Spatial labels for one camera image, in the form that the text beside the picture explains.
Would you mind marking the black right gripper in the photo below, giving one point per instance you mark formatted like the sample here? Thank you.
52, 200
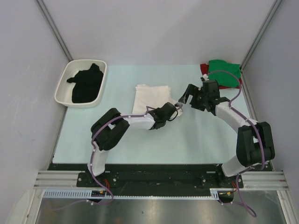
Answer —
190, 90

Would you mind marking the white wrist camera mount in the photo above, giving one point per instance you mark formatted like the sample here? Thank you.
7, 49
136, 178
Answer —
178, 112
204, 77

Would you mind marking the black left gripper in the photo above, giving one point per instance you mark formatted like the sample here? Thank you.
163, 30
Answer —
155, 110

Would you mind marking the red folded t-shirt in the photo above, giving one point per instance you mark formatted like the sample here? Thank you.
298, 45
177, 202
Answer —
204, 70

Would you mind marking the right aluminium corner post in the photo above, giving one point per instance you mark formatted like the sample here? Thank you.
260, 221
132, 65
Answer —
269, 17

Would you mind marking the white t-shirt with robot print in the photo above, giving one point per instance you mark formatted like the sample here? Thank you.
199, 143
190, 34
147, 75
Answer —
151, 96

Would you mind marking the white plastic bin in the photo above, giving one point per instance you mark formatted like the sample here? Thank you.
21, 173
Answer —
64, 90

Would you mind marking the aluminium corner post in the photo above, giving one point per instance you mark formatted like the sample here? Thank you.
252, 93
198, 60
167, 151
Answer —
54, 29
269, 17

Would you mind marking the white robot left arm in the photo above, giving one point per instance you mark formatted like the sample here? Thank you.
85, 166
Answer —
111, 127

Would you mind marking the green folded t-shirt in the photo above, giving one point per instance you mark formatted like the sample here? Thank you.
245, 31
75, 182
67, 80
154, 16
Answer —
218, 71

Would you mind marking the left aluminium corner post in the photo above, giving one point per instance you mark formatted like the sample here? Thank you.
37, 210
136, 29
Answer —
54, 29

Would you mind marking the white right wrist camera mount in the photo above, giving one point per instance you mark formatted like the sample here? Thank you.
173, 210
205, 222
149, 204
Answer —
204, 77

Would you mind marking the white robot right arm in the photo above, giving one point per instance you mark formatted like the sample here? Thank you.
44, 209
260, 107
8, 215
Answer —
254, 145

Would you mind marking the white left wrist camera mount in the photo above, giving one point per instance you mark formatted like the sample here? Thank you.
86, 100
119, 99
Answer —
178, 112

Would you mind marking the black t-shirt in bin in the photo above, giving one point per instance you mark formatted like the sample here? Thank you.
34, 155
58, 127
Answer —
87, 84

